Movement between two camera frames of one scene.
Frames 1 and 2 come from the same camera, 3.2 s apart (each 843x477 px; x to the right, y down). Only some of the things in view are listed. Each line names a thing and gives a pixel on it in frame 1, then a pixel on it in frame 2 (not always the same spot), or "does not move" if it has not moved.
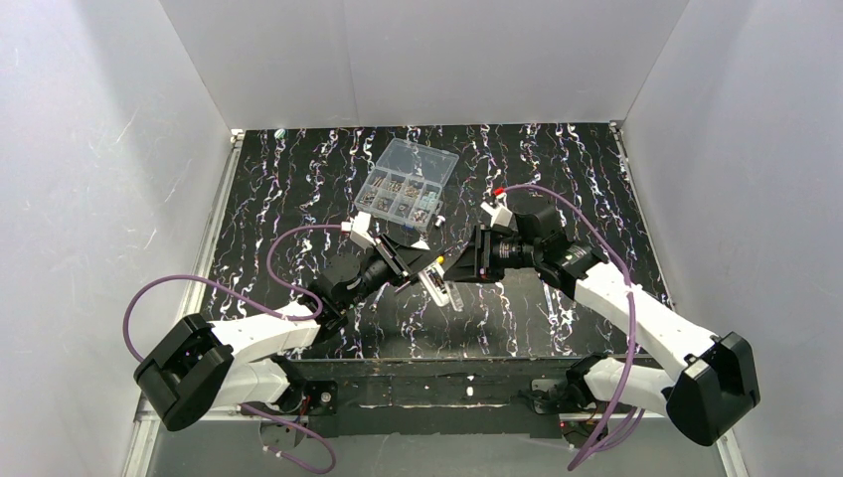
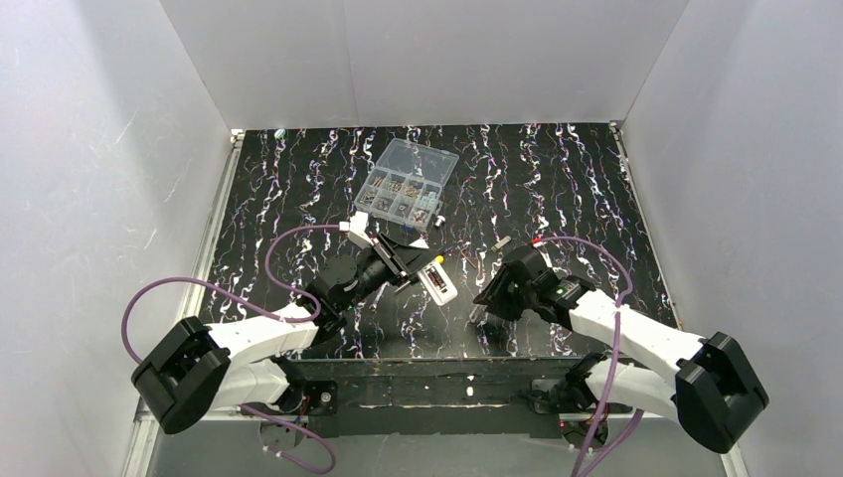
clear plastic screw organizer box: (406, 185) does not move
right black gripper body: (479, 253) to (499, 297)
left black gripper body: (397, 259) does not move
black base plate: (438, 397) does not move
